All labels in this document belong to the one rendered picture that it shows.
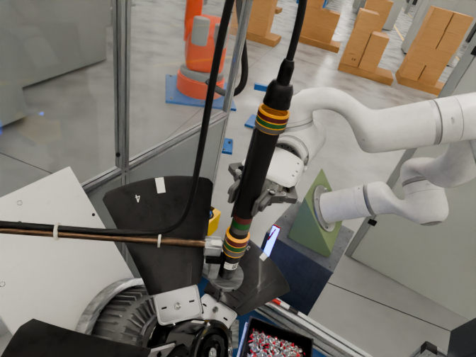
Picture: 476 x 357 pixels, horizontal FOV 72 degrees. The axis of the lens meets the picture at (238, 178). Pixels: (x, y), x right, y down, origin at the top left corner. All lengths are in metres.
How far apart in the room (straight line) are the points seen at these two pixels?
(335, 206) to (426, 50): 7.52
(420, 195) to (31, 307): 1.10
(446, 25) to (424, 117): 7.93
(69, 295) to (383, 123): 0.74
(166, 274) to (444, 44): 8.30
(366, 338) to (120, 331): 1.92
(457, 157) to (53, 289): 1.00
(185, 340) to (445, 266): 2.33
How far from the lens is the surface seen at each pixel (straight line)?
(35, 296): 0.80
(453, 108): 0.73
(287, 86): 0.43
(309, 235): 1.33
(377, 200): 1.24
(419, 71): 8.73
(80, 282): 0.84
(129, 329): 0.77
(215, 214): 1.16
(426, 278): 2.88
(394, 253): 2.77
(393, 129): 0.70
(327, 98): 0.67
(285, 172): 0.58
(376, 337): 2.52
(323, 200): 1.31
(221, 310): 0.79
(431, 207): 1.20
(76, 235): 0.61
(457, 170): 1.02
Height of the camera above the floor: 1.85
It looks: 35 degrees down
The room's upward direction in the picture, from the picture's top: 14 degrees clockwise
